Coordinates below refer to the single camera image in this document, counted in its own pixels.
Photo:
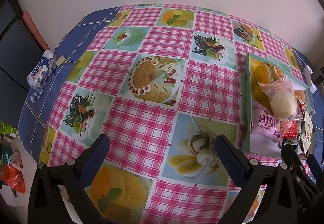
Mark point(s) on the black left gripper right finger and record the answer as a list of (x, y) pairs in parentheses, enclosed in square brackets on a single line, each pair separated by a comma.
[(278, 204)]

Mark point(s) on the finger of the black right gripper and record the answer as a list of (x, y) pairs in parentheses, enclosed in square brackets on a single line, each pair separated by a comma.
[(308, 195), (315, 169)]

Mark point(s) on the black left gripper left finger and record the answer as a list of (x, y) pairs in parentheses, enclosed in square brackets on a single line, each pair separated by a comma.
[(45, 202)]

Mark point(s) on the green cow biscuit packet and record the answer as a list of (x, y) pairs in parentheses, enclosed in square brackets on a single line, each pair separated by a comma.
[(305, 136)]

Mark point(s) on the red peanut snack packet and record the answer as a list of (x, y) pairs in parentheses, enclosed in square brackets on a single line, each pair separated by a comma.
[(291, 129)]

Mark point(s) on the purple swiss roll packet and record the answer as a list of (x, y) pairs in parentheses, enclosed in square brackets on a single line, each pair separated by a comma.
[(264, 123)]

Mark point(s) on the clear round bun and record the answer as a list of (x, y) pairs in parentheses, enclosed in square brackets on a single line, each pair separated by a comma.
[(283, 102)]

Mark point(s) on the yellow clear cake packet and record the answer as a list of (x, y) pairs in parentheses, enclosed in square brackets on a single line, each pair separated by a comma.
[(260, 73)]

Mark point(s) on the cream swiss roll packet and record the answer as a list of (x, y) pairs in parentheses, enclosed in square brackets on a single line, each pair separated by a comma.
[(276, 72)]

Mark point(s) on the orange plastic bag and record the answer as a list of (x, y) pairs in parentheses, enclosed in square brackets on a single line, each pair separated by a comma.
[(13, 178)]

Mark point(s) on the teal rimmed white tray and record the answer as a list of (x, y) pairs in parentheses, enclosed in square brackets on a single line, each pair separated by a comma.
[(254, 143)]

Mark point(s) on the black power adapter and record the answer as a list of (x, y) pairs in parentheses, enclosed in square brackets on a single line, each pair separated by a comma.
[(317, 76)]

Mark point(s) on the blue white crumpled wrapper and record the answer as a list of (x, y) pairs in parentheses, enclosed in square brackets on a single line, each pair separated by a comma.
[(38, 77)]

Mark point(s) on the small white eraser block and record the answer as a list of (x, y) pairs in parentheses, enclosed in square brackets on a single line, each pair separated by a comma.
[(60, 61)]

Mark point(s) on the pink checkered picture tablecloth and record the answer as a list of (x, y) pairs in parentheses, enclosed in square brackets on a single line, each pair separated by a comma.
[(161, 81)]

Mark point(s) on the dark blue cabinet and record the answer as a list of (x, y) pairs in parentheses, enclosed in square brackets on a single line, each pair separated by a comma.
[(19, 53)]

